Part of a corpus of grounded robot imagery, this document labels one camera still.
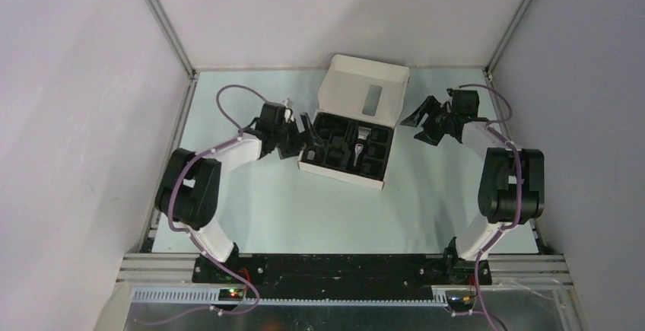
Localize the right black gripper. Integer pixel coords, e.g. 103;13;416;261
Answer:
401;95;457;146

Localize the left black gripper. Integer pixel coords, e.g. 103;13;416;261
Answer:
272;113;323;160

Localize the black silver hair clipper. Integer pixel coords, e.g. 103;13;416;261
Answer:
352;126;371;167

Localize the white cardboard kit box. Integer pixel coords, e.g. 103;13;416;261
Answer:
297;55;410;189

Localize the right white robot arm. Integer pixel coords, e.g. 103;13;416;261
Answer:
401;84;545;284

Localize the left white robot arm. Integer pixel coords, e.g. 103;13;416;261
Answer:
154;102;326;283

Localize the black plastic tray insert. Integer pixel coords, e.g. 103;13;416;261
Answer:
301;113;394;181

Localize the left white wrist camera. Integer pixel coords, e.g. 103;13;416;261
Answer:
281;98;294;123

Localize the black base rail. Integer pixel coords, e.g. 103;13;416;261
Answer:
224;253;492;301

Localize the aluminium frame post right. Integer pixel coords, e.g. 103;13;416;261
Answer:
485;0;534;73

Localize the aluminium frame post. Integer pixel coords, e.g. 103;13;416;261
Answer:
485;0;534;73
144;0;196;78

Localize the aluminium frame post left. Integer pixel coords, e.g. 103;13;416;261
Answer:
144;0;196;78

